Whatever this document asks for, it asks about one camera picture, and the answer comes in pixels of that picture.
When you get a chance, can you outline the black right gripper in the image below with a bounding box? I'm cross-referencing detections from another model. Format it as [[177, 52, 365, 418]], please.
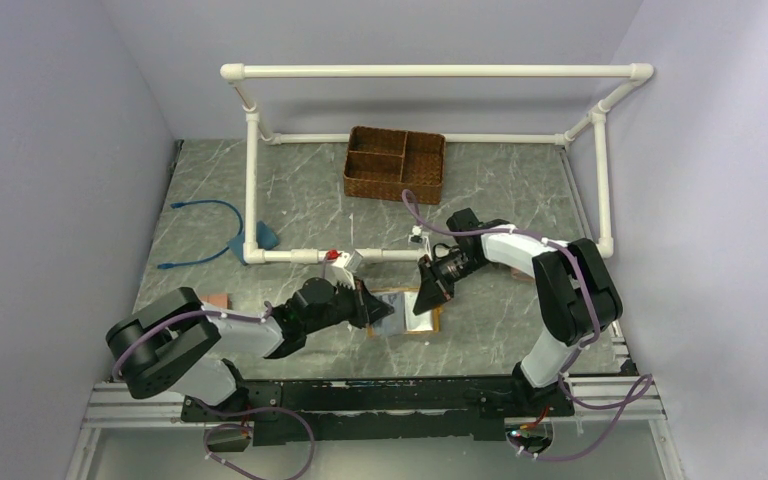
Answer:
[[413, 249, 491, 315]]

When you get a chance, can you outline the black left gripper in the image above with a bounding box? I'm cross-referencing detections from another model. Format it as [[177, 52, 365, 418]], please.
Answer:
[[304, 275, 394, 335]]

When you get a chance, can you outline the orange card holder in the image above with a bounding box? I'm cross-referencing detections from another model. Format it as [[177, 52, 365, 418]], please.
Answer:
[[365, 286, 442, 339]]

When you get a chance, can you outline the blue credit cards stack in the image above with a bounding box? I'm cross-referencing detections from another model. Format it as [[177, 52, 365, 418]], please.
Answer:
[[373, 291, 440, 336]]

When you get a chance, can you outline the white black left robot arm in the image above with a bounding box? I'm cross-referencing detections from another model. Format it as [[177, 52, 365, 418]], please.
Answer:
[[105, 277, 395, 420]]

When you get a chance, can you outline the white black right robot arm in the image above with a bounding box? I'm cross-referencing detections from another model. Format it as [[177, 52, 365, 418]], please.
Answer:
[[413, 208, 623, 415]]

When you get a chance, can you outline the teal blue pouch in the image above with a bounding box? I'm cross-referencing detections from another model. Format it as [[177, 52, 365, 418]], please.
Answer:
[[226, 221, 280, 265]]

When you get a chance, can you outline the brown woven wicker basket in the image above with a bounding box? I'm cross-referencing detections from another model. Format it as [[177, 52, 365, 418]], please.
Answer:
[[343, 126, 446, 205]]

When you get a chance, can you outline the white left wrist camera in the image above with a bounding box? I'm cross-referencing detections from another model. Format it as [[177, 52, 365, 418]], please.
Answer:
[[323, 250, 364, 290]]

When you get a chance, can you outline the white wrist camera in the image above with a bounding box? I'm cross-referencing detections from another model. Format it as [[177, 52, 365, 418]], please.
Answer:
[[323, 250, 364, 290], [408, 225, 431, 259]]

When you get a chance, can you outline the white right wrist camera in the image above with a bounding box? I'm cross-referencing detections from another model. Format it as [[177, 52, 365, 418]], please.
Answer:
[[408, 225, 431, 259]]

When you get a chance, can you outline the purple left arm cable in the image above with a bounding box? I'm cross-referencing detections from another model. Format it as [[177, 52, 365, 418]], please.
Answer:
[[110, 301, 274, 382]]

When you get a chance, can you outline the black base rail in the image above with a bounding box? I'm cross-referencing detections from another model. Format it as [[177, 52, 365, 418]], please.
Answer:
[[181, 375, 574, 446]]

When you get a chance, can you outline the aluminium extrusion frame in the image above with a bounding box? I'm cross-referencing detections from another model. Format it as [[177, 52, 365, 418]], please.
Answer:
[[67, 375, 684, 479]]

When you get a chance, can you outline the white PVC pipe frame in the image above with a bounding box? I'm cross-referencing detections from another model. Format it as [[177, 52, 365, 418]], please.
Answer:
[[220, 63, 654, 265]]

